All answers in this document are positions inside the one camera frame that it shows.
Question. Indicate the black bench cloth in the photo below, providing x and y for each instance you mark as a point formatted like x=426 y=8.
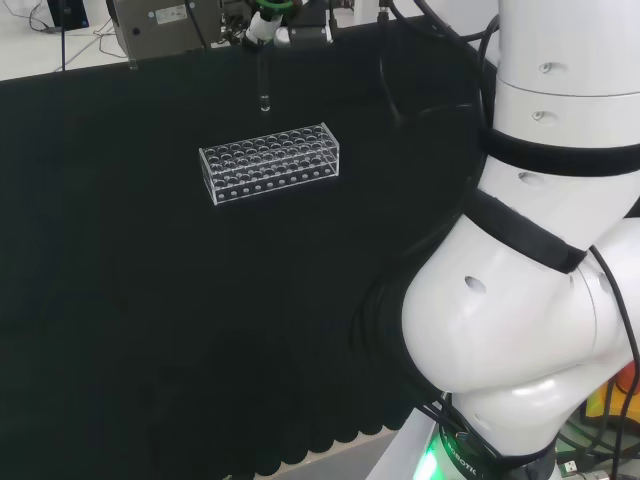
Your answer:
x=150 y=300

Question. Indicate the black tripod leg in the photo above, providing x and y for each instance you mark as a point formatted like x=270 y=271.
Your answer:
x=63 y=40

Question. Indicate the clear plastic test tube rack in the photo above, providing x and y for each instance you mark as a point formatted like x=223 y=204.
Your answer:
x=270 y=162

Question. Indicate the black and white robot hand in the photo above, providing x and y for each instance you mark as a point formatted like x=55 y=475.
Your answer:
x=307 y=35

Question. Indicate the grey metal box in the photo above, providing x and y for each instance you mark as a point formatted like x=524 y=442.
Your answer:
x=160 y=27

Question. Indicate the clear plastic clip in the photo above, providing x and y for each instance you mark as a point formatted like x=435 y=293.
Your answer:
x=133 y=64

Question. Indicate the yellow stop button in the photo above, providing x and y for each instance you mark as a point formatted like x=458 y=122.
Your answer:
x=627 y=387

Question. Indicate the clear glass test tube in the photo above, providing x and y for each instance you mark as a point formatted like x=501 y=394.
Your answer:
x=264 y=85

